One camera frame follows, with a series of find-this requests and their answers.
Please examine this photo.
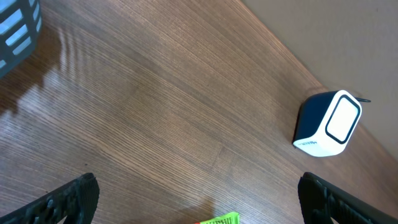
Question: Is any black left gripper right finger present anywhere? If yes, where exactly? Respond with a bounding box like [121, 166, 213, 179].
[298, 172, 397, 224]

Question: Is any white barcode scanner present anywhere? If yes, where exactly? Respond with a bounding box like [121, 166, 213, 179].
[293, 90, 362, 157]

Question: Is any grey plastic basket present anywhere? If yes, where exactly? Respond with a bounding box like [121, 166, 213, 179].
[0, 0, 42, 77]

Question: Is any green candy bag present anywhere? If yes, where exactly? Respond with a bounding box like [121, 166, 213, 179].
[195, 212, 240, 224]

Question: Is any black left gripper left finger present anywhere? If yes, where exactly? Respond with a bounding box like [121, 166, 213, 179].
[1, 173, 100, 224]

